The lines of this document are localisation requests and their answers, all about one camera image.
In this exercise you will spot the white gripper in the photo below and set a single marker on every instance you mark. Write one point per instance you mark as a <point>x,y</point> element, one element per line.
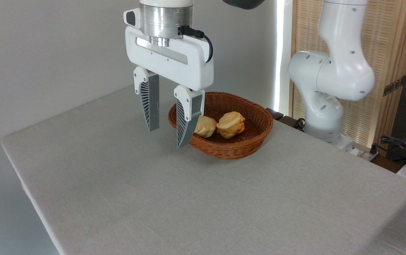
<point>189,72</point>

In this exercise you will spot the twisted golden bread roll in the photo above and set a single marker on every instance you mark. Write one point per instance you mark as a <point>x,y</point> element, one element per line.
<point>206,127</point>

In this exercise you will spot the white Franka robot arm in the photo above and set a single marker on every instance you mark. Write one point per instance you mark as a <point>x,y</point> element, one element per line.
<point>341,71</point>

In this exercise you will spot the round cream puff bread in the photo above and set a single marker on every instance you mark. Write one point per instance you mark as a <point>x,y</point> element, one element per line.
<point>230,124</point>

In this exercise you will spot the brown wicker basket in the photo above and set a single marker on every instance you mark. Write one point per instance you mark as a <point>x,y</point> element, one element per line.
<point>245,141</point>

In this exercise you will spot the grey tablecloth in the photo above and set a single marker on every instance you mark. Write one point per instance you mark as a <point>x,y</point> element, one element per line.
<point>189,198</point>

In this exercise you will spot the dark metal screen hinge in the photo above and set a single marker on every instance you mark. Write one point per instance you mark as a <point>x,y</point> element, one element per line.
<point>394,86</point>

